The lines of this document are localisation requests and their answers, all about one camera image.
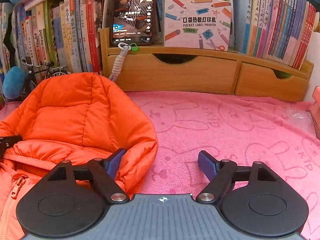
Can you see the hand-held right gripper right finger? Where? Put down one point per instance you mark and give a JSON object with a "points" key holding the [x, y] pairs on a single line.
{"points": [[207, 165]]}

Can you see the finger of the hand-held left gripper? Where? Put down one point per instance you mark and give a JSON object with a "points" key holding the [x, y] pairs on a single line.
{"points": [[7, 142]]}

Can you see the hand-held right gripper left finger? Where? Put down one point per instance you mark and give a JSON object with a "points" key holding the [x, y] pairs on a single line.
{"points": [[113, 165]]}

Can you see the orange down jacket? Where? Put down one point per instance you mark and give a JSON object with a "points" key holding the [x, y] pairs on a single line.
{"points": [[75, 115]]}

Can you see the pink rabbit-print towel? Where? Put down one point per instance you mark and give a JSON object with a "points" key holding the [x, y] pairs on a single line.
{"points": [[225, 135]]}

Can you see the blue plush ball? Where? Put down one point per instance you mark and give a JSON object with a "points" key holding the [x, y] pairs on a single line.
{"points": [[13, 82]]}

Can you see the miniature bicycle model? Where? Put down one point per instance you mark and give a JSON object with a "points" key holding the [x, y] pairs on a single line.
{"points": [[50, 72]]}

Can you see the wooden desk organizer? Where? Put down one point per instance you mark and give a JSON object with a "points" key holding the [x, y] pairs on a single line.
{"points": [[175, 80]]}

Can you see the wide wooden drawer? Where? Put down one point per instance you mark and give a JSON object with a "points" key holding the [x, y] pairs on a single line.
{"points": [[150, 75]]}

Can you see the narrow wooden drawer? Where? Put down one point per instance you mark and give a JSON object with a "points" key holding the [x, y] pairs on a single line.
{"points": [[262, 85]]}

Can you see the clear plastic wrap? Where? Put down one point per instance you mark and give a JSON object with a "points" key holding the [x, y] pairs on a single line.
{"points": [[300, 112]]}

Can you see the row of tall books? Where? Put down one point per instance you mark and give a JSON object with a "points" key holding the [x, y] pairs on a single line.
{"points": [[62, 35]]}

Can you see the pink house-shaped toy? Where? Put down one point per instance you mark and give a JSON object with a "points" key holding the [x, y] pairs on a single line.
{"points": [[315, 110]]}

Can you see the white printer box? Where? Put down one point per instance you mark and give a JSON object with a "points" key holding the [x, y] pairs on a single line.
{"points": [[197, 22]]}

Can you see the black smartphone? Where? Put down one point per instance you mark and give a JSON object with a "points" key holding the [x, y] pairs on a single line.
{"points": [[132, 12]]}

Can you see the row of slim colourful books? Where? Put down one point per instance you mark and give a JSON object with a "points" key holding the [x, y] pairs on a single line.
{"points": [[275, 20]]}

